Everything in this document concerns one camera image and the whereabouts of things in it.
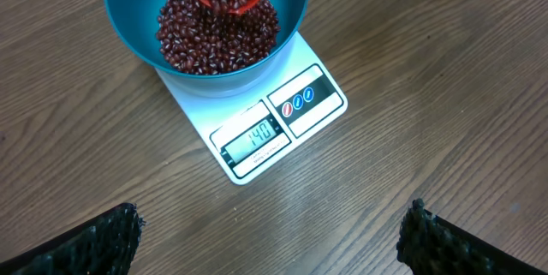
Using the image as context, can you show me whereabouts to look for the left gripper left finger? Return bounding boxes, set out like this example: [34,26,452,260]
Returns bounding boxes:
[1,202,145,275]

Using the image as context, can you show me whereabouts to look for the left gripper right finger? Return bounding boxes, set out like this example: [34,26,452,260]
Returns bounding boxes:
[396,199,547,275]

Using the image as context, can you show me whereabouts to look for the white digital kitchen scale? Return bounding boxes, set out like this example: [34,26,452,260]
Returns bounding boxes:
[159,33,348,185]

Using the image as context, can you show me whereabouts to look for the red beans in bowl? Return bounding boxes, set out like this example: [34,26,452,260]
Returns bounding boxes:
[156,0,281,75]

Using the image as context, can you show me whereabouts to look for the blue bowl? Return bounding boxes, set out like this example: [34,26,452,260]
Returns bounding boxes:
[104,0,308,97]

